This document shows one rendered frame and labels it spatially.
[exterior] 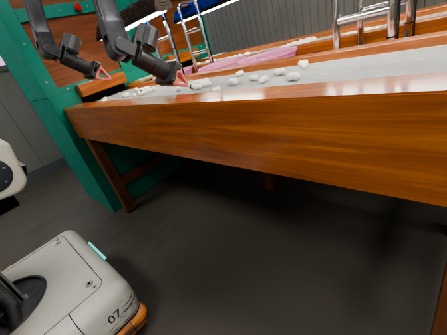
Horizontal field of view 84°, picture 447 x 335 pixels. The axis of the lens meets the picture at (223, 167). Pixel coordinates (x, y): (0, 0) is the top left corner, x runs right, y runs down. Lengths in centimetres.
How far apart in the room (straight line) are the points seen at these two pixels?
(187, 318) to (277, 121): 85
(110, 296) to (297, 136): 78
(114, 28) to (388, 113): 69
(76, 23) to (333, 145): 166
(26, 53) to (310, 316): 178
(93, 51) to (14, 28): 38
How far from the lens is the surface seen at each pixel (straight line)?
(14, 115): 351
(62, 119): 176
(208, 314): 111
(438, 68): 65
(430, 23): 118
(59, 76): 179
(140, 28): 88
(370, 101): 45
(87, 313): 99
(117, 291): 99
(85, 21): 190
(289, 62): 97
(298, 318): 103
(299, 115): 50
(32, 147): 355
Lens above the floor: 90
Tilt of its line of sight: 27 degrees down
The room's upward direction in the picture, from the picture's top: 17 degrees counter-clockwise
